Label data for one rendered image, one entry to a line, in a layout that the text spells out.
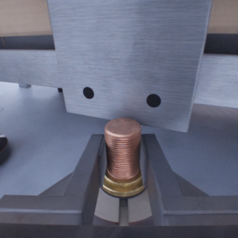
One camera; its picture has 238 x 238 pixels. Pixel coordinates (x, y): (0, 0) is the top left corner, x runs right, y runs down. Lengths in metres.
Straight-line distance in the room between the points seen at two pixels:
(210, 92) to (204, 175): 0.14
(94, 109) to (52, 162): 0.17
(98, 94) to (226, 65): 0.12
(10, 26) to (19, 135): 0.21
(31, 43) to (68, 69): 0.18
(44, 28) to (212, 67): 0.24
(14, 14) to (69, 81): 0.20
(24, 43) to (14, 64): 0.06
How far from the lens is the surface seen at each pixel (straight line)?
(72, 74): 0.16
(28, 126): 0.44
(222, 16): 0.23
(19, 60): 0.29
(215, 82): 0.19
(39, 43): 0.32
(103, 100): 0.15
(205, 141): 0.36
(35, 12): 0.31
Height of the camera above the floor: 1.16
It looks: 28 degrees up
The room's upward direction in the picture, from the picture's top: 179 degrees clockwise
